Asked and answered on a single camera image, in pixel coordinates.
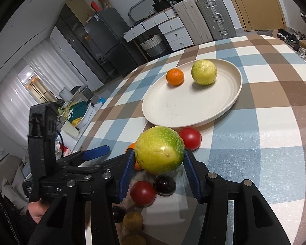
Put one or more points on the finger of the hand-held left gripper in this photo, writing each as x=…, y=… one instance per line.
x=91, y=170
x=97, y=151

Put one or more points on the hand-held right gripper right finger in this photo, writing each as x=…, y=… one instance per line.
x=192, y=178

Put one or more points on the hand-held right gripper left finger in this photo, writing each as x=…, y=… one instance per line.
x=127, y=176

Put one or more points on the red tomato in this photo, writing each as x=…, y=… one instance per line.
x=142, y=192
x=191, y=139

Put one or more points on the orange mandarin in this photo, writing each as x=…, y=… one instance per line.
x=130, y=148
x=175, y=77

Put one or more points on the dark purple plum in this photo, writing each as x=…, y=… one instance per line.
x=164, y=185
x=118, y=214

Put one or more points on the green yellow guava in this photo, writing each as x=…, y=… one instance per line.
x=159, y=150

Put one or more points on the brown walnut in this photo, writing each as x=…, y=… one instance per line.
x=133, y=220
x=133, y=240

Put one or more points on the cream round plate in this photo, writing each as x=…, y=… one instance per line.
x=188, y=102

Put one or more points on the pale yellow guava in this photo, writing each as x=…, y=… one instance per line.
x=204, y=72

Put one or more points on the person's left forearm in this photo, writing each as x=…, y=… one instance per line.
x=5, y=224

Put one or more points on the person's left hand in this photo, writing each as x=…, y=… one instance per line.
x=37, y=210

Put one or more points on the white plastic tub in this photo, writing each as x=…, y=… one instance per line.
x=85, y=118

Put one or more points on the white curtain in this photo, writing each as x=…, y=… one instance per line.
x=12, y=112

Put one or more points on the teal bag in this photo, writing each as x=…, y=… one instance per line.
x=79, y=109

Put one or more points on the beige sofa cushion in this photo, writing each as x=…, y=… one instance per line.
x=7, y=181

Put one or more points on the white tall cabinet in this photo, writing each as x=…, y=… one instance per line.
x=66, y=61

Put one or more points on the checked tablecloth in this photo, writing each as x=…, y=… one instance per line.
x=265, y=132

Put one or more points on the dark glass cabinet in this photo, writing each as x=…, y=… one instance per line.
x=74, y=33

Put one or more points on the grey refrigerator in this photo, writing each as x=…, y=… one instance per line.
x=109, y=38

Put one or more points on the woven laundry basket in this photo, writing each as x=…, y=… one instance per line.
x=154, y=46

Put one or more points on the large cardboard box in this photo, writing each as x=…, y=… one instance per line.
x=80, y=9

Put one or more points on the white desk with drawers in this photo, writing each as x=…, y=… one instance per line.
x=148, y=24

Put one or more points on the white drawer unit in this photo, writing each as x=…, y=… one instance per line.
x=177, y=37

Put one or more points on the narrow cardboard box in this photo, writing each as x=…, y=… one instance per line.
x=103, y=2

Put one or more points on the beige suitcase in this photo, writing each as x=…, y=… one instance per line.
x=191, y=21

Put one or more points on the silver suitcase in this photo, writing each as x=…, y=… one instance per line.
x=215, y=15

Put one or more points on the pile of shoes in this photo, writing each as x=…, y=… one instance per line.
x=290, y=38

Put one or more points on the wooden door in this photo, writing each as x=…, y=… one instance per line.
x=260, y=5

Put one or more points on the grey oval frame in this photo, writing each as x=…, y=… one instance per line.
x=139, y=9

